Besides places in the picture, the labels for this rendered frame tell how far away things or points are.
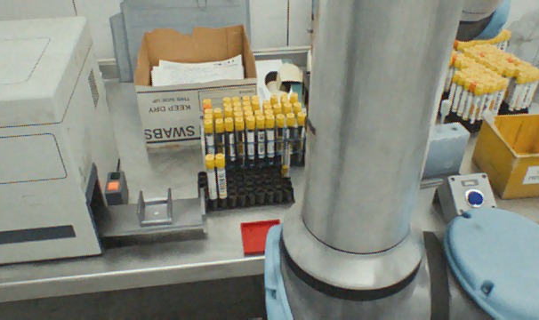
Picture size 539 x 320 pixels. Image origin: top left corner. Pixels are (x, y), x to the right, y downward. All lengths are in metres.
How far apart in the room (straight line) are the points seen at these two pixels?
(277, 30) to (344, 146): 1.02
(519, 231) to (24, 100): 0.57
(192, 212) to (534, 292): 0.55
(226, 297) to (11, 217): 0.85
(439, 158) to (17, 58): 0.72
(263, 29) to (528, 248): 0.98
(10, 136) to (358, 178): 0.51
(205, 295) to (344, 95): 1.28
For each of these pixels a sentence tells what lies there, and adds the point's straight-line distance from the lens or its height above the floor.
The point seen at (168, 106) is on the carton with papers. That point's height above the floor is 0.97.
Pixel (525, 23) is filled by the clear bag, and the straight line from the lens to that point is 1.44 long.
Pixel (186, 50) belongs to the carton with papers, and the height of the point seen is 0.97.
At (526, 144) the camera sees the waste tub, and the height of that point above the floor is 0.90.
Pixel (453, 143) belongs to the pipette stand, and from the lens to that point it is 0.95.
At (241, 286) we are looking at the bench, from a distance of 1.54.
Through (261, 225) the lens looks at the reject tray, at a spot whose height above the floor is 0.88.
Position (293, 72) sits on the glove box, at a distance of 1.13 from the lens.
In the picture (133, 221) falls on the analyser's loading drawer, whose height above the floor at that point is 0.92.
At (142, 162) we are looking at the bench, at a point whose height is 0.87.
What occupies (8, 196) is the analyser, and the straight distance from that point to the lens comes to 0.79.
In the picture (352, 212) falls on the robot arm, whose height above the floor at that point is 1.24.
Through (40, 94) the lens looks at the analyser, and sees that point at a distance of 0.68.
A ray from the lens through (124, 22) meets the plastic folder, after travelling 1.29.
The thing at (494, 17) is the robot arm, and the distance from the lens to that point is 0.62.
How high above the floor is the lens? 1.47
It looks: 37 degrees down
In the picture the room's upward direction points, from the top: straight up
